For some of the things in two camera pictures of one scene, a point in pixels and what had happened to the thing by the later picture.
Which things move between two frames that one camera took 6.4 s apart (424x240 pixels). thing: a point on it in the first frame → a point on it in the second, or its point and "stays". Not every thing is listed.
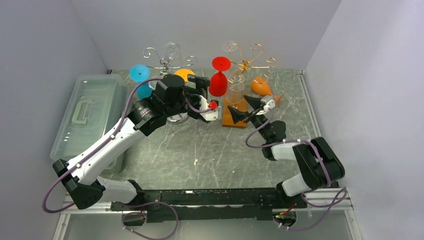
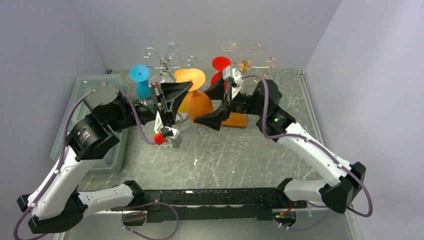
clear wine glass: (173, 57) stays
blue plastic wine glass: (140, 73) stays
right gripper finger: (237, 115) → (215, 119)
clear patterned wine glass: (232, 47) stays
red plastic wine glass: (218, 82) stays
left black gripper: (202, 83) → (173, 92)
